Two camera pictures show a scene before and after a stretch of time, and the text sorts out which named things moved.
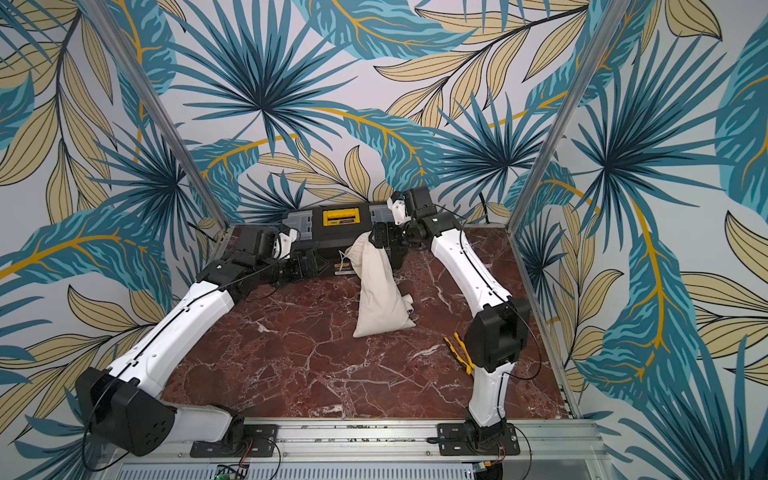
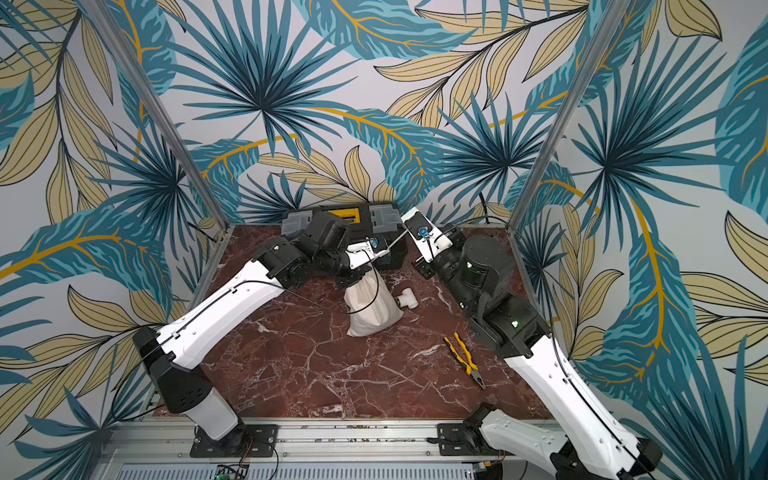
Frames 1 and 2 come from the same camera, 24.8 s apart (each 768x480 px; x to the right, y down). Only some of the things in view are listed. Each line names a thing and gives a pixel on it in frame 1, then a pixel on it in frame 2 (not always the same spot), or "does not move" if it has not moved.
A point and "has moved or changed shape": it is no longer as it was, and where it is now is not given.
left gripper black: (300, 272) → (355, 274)
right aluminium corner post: (583, 80) does not move
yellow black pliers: (466, 361) does not move
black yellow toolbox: (328, 231) does not move
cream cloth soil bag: (381, 310) has moved or changed shape
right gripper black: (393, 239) → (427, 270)
